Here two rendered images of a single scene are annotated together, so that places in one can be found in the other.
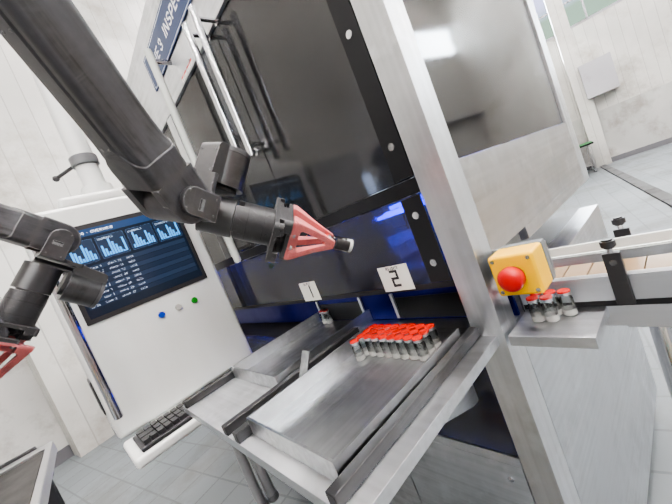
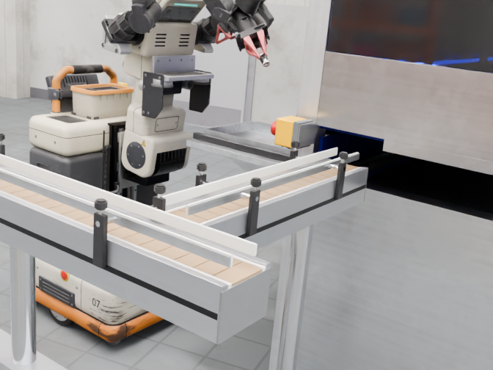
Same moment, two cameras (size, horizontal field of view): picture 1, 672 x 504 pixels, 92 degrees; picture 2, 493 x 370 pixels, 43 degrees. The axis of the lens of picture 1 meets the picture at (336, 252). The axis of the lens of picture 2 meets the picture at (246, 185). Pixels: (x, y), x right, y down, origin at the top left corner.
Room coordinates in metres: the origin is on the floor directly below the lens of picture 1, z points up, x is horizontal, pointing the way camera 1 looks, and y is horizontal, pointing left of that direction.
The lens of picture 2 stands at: (0.01, -1.85, 1.32)
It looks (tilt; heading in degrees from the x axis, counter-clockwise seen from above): 16 degrees down; 75
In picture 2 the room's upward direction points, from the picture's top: 5 degrees clockwise
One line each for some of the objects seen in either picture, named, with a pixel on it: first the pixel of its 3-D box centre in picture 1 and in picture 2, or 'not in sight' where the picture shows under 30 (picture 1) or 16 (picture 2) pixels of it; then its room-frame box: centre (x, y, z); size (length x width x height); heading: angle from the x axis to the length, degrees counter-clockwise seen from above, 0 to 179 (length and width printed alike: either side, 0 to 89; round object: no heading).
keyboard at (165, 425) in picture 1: (203, 398); not in sight; (1.02, 0.57, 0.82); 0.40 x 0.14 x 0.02; 132
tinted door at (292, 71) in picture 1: (297, 88); not in sight; (0.79, -0.06, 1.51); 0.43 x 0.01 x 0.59; 40
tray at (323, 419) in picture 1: (357, 380); (270, 139); (0.59, 0.05, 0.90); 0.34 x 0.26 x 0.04; 130
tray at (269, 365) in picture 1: (302, 343); not in sight; (0.92, 0.19, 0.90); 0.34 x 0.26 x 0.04; 130
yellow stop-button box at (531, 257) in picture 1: (521, 268); (293, 131); (0.55, -0.29, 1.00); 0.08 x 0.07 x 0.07; 130
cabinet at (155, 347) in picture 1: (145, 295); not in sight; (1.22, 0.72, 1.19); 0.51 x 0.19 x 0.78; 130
